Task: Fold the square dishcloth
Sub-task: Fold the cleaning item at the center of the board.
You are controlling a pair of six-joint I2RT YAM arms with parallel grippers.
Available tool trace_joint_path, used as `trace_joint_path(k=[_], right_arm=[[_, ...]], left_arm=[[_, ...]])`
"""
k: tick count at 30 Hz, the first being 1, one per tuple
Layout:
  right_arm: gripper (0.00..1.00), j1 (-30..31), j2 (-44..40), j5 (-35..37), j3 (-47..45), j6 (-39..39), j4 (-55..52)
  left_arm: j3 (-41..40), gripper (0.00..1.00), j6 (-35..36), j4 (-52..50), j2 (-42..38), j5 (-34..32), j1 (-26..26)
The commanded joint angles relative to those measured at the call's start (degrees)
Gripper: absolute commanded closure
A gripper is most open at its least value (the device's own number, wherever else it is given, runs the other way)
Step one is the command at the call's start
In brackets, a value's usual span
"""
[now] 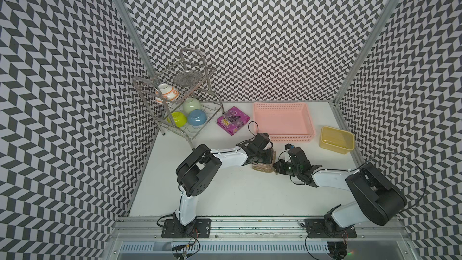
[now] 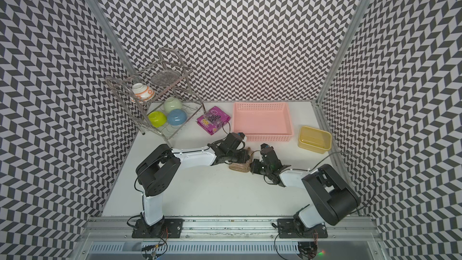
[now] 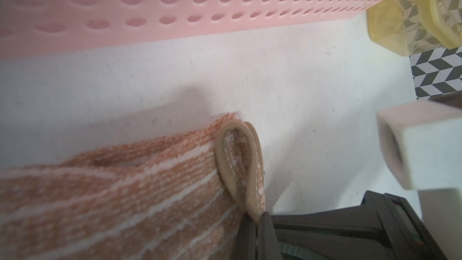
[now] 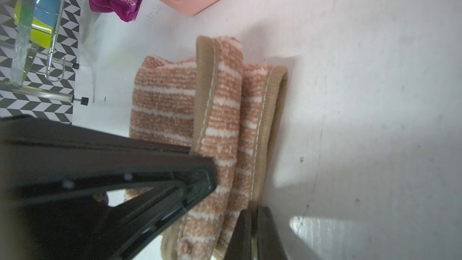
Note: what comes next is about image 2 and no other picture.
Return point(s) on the blue bowl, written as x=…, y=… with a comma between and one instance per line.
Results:
x=177, y=117

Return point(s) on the pink perforated plastic basket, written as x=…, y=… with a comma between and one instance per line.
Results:
x=263, y=121

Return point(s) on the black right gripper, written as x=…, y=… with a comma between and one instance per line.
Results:
x=254, y=166

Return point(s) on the metal wire dish rack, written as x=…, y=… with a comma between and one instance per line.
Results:
x=168, y=59

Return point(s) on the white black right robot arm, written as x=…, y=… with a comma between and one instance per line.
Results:
x=331, y=198

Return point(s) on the purple snack packet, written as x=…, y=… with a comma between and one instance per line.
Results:
x=213, y=120

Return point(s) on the brown striped square dishcloth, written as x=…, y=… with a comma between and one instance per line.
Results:
x=243, y=167

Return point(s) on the pale green bowl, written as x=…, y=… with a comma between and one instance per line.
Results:
x=172, y=103

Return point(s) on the yellow plastic container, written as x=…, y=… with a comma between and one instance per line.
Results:
x=314, y=140

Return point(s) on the white orange ceramic bowl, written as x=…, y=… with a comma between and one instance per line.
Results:
x=142, y=92

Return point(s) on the lime green bowl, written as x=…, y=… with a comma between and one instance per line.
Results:
x=157, y=118

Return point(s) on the aluminium front rail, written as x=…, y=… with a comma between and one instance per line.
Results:
x=229, y=238

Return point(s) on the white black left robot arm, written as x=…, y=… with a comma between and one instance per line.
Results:
x=157, y=171

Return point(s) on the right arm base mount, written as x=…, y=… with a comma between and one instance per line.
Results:
x=289, y=228

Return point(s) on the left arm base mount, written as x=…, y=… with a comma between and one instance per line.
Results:
x=165, y=228

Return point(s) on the grey patterned plate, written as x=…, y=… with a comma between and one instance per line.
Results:
x=165, y=78

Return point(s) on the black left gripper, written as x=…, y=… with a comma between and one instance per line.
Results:
x=244, y=159

